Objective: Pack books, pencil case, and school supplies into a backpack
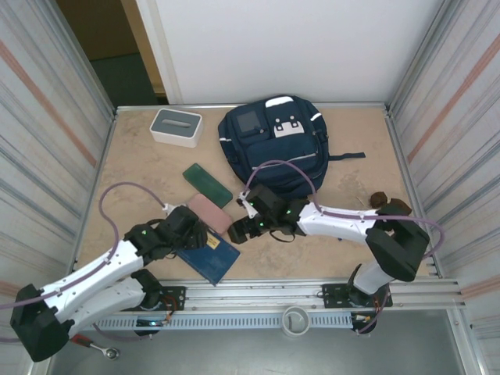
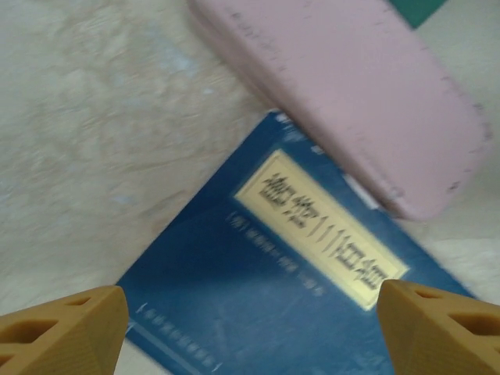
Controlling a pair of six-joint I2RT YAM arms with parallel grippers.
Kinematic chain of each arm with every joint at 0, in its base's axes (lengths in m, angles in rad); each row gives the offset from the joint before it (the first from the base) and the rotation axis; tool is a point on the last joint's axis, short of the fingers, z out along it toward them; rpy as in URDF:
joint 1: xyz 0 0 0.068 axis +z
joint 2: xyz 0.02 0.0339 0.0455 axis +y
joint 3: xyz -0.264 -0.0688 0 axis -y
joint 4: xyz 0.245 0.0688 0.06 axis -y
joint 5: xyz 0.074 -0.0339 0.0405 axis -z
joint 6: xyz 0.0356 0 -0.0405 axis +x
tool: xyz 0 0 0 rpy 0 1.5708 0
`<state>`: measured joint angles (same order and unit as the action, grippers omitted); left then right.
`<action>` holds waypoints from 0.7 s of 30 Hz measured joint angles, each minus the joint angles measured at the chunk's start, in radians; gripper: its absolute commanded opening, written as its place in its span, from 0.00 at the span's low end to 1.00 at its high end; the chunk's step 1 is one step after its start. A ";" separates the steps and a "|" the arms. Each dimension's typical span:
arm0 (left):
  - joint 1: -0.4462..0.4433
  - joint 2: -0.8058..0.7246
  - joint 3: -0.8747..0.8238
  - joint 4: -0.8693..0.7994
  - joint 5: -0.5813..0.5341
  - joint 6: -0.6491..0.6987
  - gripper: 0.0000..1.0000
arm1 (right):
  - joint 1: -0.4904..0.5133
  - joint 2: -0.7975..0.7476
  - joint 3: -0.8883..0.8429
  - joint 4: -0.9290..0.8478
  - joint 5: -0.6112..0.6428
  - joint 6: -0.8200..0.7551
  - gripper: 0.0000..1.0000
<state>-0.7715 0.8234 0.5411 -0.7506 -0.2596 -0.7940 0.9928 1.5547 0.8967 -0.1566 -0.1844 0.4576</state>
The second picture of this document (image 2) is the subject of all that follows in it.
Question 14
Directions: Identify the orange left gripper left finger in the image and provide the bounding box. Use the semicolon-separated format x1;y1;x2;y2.
0;284;130;375

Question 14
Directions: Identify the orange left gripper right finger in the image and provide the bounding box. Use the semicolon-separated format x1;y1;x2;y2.
377;279;500;375

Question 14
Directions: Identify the blue book wide cream label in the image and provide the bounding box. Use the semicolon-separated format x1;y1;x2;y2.
115;111;481;375

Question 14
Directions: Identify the pink pencil case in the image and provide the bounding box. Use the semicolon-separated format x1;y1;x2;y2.
187;0;493;222

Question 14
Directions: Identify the green pencil case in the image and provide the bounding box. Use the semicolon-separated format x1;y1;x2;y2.
390;0;454;28

